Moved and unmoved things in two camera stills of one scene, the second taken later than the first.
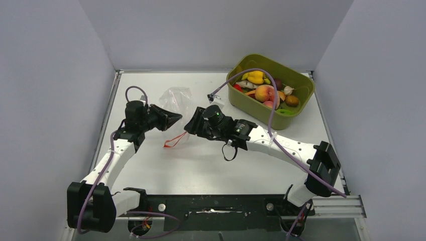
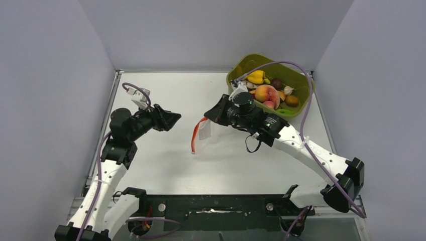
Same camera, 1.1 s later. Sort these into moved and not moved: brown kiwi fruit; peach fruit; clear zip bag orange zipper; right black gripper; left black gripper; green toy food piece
Moved: right black gripper; clear zip bag orange zipper
Not moved: left black gripper; brown kiwi fruit; green toy food piece; peach fruit
